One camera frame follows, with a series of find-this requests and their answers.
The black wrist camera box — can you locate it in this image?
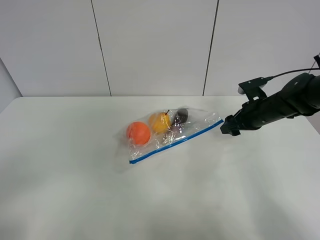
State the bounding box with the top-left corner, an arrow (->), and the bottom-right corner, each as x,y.
237,77 -> 268,102

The dark purple eggplant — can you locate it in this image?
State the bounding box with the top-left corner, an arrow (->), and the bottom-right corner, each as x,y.
163,108 -> 189,143

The orange fruit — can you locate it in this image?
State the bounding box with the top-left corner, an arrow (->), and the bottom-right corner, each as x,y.
126,121 -> 151,145

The yellow pear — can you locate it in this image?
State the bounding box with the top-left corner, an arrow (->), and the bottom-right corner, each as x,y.
148,110 -> 171,134

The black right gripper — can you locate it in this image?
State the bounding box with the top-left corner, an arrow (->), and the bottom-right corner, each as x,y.
220,101 -> 262,137

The clear zip bag blue seal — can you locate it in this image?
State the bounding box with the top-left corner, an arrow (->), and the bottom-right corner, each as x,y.
110,106 -> 224,173

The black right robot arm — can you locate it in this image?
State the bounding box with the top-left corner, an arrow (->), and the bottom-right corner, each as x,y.
220,73 -> 320,136

